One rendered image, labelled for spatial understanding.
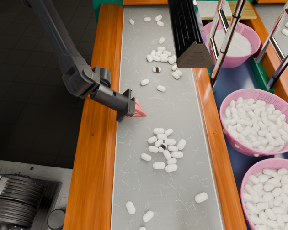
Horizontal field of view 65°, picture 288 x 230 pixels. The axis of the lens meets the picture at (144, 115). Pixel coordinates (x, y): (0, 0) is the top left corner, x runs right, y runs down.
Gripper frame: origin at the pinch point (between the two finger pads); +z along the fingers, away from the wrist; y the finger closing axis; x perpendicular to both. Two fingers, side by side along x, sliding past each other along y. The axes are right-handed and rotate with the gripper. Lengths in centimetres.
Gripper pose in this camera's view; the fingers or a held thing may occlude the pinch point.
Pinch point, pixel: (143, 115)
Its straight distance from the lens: 78.5
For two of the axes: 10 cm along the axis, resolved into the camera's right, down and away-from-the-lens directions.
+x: -6.5, 4.5, 6.2
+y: 0.0, -8.1, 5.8
